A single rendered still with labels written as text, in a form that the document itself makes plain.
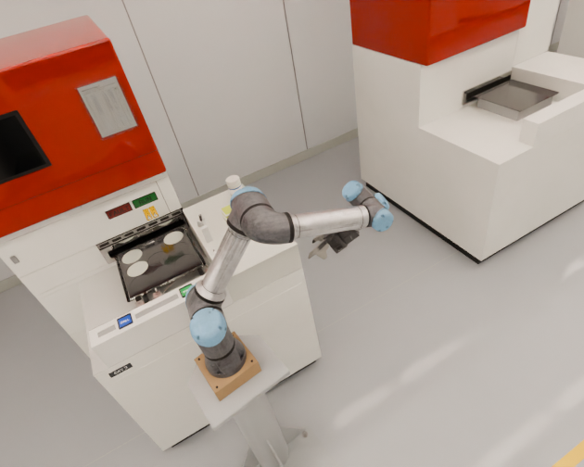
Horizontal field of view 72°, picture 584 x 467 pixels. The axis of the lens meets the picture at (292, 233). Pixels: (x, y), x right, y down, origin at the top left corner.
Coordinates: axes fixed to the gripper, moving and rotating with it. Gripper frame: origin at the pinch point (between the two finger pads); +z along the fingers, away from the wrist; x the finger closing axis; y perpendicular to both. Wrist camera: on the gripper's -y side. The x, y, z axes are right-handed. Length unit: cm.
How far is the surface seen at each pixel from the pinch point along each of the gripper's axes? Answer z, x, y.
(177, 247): 60, 24, -34
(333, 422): 60, 13, 87
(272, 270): 22.3, 8.3, 0.2
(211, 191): 115, 209, -45
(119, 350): 77, -29, -21
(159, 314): 57, -20, -20
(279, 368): 28.1, -30.3, 21.2
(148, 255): 72, 20, -40
